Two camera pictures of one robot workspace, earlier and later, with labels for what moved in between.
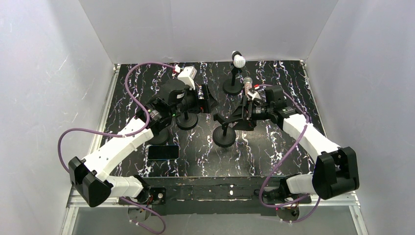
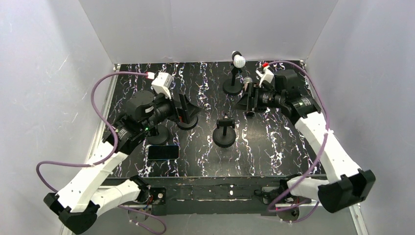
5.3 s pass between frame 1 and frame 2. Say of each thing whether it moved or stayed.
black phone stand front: stayed
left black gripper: moved
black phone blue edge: stayed
